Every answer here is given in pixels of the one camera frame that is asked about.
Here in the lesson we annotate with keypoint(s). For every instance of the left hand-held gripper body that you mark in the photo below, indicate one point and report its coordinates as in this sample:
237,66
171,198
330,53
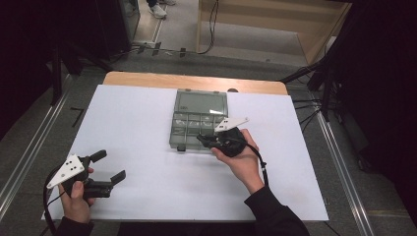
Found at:
70,168

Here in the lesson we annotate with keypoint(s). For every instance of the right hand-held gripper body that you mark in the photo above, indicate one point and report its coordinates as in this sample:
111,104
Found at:
231,144

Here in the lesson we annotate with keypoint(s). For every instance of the clear grey compartment box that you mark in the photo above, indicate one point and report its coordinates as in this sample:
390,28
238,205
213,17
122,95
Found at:
200,103

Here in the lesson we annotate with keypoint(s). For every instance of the person's right hand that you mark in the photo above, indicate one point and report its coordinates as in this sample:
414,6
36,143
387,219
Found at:
246,167

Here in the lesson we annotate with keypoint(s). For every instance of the person's left hand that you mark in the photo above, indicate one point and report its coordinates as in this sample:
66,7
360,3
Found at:
77,206

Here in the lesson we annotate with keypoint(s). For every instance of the white board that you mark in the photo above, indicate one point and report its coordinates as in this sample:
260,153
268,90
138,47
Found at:
147,183

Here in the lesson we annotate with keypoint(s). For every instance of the wooden table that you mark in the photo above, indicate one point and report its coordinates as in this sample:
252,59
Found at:
147,80

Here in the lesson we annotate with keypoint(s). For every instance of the person's dark clothing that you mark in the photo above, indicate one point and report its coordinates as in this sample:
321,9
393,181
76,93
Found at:
183,230

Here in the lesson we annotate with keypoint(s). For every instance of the black metal stand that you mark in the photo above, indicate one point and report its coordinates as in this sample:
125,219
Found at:
326,88
57,75

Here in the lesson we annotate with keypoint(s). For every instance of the wooden shelf unit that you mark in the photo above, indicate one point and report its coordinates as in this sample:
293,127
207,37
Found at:
262,23

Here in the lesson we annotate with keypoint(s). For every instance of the dark cabinet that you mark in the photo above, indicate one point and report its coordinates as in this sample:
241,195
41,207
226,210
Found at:
113,26

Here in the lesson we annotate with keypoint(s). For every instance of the metal floor rail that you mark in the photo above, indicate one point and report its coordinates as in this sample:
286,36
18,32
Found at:
344,177
29,154

